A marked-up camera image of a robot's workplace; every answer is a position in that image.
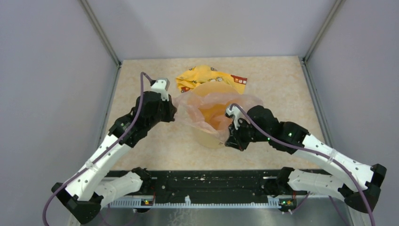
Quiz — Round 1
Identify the translucent pink plastic bag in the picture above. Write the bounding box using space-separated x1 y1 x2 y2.
173 91 263 148

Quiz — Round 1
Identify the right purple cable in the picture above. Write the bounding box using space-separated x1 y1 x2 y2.
232 103 376 226

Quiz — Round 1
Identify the yellow trash bin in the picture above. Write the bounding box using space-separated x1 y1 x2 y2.
192 81 240 149

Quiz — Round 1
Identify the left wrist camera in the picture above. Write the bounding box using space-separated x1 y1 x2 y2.
151 78 170 101

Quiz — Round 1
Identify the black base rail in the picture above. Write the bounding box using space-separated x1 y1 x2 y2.
109 169 328 205

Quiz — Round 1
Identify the grey cable duct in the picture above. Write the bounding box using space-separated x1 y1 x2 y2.
109 196 281 209

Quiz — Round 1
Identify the aluminium frame post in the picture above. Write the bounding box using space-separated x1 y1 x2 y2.
78 0 121 68
302 0 346 65

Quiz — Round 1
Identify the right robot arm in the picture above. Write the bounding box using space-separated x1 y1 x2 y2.
225 104 387 213

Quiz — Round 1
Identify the right aluminium frame post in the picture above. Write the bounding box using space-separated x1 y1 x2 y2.
302 0 346 65

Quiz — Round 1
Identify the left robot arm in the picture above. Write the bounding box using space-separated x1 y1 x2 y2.
51 91 176 225

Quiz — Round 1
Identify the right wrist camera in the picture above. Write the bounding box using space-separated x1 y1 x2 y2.
225 103 245 130

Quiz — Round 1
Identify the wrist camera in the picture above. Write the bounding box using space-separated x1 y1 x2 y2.
151 78 170 101
225 103 245 130

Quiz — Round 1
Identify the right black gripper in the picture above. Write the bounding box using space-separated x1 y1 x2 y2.
225 117 270 152

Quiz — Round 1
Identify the yellow printed wrapper bag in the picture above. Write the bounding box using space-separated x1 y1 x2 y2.
176 65 248 94

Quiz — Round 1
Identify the left aluminium frame post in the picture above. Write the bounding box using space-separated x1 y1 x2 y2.
78 0 121 68

